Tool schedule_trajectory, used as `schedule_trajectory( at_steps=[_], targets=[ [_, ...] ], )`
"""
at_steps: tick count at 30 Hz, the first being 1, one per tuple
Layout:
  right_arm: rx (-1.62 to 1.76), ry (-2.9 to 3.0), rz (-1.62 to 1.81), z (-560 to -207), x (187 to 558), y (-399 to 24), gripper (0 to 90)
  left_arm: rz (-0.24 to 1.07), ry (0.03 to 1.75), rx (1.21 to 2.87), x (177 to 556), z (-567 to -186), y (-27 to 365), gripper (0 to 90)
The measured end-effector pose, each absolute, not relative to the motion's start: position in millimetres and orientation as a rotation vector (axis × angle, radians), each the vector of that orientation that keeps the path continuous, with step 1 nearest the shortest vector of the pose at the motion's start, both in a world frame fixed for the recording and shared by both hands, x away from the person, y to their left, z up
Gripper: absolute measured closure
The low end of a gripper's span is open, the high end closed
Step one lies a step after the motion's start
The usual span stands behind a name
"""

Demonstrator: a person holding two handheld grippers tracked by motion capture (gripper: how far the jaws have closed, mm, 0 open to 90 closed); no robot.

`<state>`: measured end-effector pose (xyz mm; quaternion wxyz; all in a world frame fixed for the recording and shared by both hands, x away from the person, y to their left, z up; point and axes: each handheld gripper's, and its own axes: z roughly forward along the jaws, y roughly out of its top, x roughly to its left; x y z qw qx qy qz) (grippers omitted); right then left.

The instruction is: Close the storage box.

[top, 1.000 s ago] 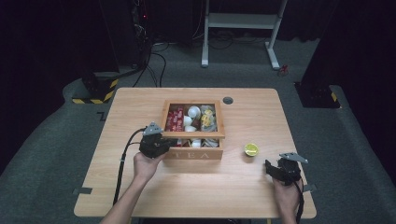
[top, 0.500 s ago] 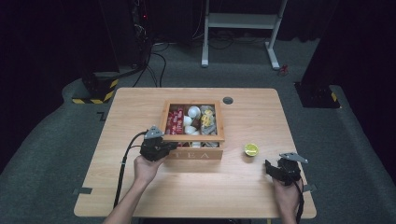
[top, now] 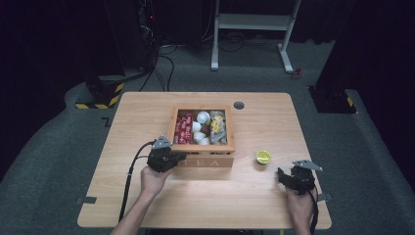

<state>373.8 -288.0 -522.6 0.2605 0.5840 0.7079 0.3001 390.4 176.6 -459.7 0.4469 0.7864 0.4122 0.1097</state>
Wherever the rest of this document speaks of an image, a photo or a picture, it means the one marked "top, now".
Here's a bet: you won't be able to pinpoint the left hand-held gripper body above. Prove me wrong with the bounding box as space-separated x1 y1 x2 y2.
146 134 180 173

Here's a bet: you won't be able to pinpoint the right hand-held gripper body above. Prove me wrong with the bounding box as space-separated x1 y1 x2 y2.
289 159 324 196

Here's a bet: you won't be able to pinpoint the yellow-lid small cup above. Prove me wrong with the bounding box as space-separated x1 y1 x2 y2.
254 149 273 165

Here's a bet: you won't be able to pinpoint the wooden tea box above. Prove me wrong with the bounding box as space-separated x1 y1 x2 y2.
164 104 236 169

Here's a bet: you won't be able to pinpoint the person's left hand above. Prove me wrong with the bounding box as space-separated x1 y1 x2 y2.
139 164 174 198

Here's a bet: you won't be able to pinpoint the person's right hand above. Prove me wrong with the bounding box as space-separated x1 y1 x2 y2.
285 187 318 227

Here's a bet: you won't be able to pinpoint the bundle of red stick packets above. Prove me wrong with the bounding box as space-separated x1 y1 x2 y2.
173 112 195 146

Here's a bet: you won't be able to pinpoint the pile of clear yellow-print sachets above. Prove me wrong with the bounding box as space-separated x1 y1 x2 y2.
208 111 229 146

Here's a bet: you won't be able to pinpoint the black stand base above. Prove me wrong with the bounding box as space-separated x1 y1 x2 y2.
307 84 358 115

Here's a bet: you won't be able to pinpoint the black stand with striped base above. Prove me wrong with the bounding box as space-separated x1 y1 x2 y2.
74 73 126 111

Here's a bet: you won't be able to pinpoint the dark equipment rack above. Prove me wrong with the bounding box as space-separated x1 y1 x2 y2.
136 0 161 71

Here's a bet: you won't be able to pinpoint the white metal stand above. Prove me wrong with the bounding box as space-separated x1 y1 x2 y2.
210 0 303 74

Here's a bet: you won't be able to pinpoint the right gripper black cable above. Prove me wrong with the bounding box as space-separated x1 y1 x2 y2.
307 186 320 235

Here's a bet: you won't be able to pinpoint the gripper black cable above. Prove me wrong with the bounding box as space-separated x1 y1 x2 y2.
117 140 155 223
307 186 320 235

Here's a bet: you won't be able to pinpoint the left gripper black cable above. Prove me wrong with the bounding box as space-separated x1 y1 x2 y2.
117 140 155 223

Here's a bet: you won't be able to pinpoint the black floor cables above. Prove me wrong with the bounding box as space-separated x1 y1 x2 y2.
138 44 179 93

